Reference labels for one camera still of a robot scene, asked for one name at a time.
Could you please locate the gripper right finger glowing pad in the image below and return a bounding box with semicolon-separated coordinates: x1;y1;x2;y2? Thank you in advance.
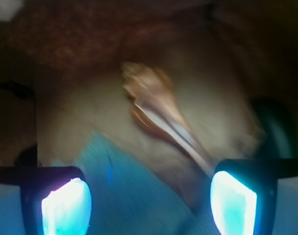
210;159;298;235

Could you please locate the teal terry cloth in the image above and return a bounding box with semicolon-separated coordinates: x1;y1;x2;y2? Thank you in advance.
50;133;218;235

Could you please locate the dark green oval object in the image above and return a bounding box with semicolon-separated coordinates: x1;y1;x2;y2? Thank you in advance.
251;97;295;159

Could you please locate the crumpled brown paper bag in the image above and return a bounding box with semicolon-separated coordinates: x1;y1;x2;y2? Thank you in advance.
0;0;298;211

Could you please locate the brown spiral seashell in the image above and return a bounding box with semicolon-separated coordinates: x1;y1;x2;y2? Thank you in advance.
121;62;214;177

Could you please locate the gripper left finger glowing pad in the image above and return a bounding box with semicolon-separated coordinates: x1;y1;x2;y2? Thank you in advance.
0;166;92;235

